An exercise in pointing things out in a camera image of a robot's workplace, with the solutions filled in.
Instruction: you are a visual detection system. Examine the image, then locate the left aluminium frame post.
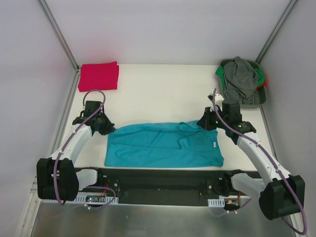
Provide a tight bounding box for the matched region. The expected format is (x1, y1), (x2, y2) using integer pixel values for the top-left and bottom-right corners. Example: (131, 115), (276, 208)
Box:
(37, 0), (79, 72)

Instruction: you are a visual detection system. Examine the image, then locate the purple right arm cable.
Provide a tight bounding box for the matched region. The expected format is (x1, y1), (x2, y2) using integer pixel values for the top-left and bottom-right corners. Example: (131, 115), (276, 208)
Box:
(212, 87), (308, 235)

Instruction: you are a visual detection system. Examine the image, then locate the grey plastic laundry bin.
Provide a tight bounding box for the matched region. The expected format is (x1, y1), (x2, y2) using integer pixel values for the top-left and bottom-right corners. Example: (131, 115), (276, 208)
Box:
(220, 58), (267, 109)

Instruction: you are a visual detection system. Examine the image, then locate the white slotted cable duct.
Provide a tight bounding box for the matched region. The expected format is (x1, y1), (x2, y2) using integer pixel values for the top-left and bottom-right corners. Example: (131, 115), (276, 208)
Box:
(40, 194), (119, 205)

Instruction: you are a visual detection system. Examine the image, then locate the aluminium frame post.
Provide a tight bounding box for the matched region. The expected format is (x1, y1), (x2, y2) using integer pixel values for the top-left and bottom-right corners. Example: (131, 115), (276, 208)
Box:
(255, 0), (299, 64)
(37, 0), (79, 72)

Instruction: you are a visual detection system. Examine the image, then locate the aluminium front rail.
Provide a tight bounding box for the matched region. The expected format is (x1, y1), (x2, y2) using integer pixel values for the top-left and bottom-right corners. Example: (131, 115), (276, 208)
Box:
(31, 175), (38, 193)

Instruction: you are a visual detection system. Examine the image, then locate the grey t-shirt in bin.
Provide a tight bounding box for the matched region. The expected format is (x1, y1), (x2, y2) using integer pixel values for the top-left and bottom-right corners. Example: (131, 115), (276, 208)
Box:
(223, 56), (259, 105)

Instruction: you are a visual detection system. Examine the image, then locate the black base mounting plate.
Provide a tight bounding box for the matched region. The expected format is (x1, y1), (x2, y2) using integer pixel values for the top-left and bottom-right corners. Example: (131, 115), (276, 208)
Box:
(74, 165), (252, 205)

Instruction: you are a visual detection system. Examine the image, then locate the teal t-shirt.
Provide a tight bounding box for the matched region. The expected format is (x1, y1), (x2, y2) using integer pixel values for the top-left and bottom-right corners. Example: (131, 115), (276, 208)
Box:
(104, 120), (224, 168)

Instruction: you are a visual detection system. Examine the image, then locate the green t-shirt in bin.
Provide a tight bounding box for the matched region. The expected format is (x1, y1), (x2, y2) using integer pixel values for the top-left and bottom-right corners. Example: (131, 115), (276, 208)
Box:
(215, 66), (225, 90)

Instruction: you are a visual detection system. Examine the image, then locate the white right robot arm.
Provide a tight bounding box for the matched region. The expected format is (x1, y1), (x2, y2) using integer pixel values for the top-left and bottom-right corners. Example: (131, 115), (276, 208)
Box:
(197, 94), (306, 220)

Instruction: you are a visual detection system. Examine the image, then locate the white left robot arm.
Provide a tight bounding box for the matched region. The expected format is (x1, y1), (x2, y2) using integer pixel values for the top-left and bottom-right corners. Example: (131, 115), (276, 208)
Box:
(37, 101), (115, 202)

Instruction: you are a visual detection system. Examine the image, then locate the right aluminium frame post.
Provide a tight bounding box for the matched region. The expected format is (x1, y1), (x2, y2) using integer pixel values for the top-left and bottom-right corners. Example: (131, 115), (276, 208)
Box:
(255, 0), (299, 64)

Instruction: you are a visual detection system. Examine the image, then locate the red t-shirt in bin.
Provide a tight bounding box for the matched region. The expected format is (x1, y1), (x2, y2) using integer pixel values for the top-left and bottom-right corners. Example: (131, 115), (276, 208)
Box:
(255, 69), (267, 92)

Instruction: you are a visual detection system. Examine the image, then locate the folded magenta t-shirt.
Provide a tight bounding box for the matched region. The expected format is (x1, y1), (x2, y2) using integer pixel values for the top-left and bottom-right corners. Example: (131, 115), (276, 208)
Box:
(78, 61), (119, 92)

